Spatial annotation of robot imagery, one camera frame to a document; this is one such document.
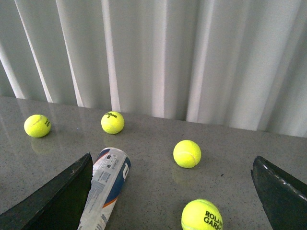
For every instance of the white pleated curtain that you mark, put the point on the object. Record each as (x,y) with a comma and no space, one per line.
(237,63)

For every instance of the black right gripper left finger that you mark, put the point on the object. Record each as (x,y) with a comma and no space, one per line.
(58,205)

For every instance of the crushed Wilson tennis ball can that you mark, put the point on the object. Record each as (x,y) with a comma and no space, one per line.
(109,174)

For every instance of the Roland Garros tennis ball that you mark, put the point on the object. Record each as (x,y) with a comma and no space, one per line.
(201,214)

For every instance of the plain yellow tennis ball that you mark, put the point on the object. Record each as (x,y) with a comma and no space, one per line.
(187,154)

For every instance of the Wilson 3 tennis ball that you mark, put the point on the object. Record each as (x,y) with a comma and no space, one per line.
(112,122)

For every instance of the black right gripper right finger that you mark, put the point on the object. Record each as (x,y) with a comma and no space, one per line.
(283,197)

